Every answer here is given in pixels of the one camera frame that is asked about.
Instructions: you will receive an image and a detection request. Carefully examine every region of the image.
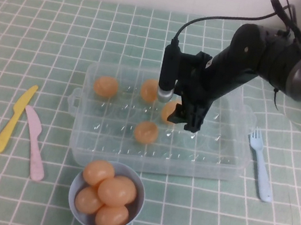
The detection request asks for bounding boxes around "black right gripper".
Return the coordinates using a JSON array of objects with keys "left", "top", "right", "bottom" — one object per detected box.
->
[{"left": 165, "top": 53, "right": 237, "bottom": 139}]

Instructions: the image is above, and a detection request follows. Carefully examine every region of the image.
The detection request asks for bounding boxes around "transparent plastic egg box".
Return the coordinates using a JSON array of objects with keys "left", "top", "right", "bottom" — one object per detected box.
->
[{"left": 57, "top": 52, "right": 263, "bottom": 192}]

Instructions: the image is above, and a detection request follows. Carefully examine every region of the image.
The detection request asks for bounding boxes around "light blue plastic fork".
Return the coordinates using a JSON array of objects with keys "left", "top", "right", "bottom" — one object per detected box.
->
[{"left": 237, "top": 125, "right": 284, "bottom": 204}]

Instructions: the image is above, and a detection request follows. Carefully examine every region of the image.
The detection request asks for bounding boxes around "black zip tie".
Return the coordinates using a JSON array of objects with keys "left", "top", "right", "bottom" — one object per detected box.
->
[{"left": 269, "top": 86, "right": 283, "bottom": 113}]

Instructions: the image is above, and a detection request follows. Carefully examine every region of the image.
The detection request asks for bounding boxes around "light blue bowl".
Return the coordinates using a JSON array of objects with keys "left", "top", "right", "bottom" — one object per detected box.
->
[{"left": 63, "top": 154, "right": 151, "bottom": 225}]

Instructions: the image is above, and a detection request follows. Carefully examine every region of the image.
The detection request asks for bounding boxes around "pink plastic knife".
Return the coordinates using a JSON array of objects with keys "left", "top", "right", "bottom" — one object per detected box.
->
[{"left": 13, "top": 104, "right": 56, "bottom": 183}]

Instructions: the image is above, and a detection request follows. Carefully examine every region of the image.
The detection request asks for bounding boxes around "yellow plastic knife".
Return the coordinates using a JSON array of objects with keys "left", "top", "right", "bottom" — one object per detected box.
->
[{"left": 0, "top": 80, "right": 40, "bottom": 159}]

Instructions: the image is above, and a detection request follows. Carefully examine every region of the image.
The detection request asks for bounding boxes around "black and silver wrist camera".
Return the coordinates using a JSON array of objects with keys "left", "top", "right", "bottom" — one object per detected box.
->
[{"left": 155, "top": 38, "right": 184, "bottom": 105}]

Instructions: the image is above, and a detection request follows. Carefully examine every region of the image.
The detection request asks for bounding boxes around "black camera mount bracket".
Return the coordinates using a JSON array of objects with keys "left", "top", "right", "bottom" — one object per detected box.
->
[{"left": 173, "top": 48, "right": 213, "bottom": 99}]

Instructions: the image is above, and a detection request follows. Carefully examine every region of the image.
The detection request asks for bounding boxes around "black camera cable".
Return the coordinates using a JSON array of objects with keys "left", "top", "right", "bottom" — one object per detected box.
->
[{"left": 171, "top": 0, "right": 301, "bottom": 67}]

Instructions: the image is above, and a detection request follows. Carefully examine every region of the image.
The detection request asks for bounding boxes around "black velcro strap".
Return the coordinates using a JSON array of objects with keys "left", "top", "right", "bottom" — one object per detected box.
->
[{"left": 268, "top": 0, "right": 288, "bottom": 17}]

